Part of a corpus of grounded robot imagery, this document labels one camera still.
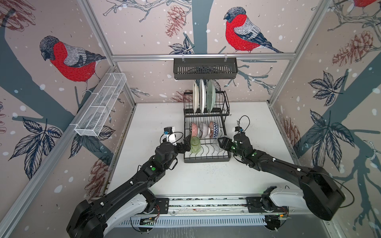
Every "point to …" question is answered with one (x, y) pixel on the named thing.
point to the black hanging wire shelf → (205, 68)
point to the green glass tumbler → (195, 145)
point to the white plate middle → (202, 96)
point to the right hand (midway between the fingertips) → (220, 141)
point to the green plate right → (211, 96)
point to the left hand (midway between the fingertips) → (183, 136)
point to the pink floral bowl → (194, 129)
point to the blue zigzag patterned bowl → (216, 129)
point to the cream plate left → (195, 97)
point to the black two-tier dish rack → (205, 120)
